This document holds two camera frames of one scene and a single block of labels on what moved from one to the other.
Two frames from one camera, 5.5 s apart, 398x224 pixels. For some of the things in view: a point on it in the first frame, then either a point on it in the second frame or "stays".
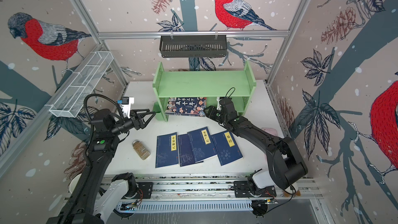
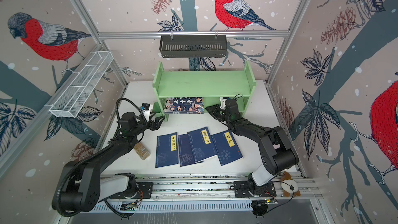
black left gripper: x=138 y=124 → x=153 y=125
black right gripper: x=212 y=112 stays
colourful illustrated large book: x=190 y=106 stays
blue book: x=201 y=144 stays
